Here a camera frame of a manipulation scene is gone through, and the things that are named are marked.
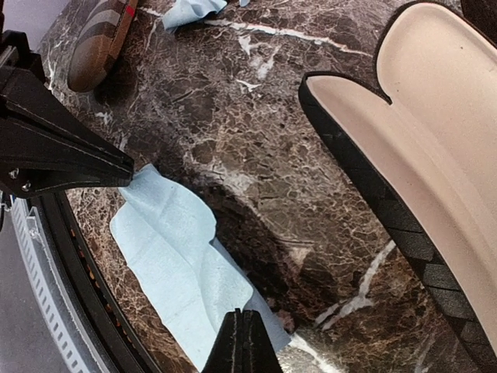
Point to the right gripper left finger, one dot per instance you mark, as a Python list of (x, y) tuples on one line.
[(226, 353)]

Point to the light blue cloth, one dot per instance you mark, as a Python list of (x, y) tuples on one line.
[(167, 235), (184, 12)]

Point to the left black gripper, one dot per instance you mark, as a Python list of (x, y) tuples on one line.
[(44, 148)]

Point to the black checkered glasses case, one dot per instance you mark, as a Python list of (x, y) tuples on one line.
[(422, 154)]

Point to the white slotted cable duct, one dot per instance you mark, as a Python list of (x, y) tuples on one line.
[(54, 302)]

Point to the black front rail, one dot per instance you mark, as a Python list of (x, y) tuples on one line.
[(108, 328)]

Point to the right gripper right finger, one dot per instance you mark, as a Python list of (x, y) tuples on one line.
[(258, 355)]

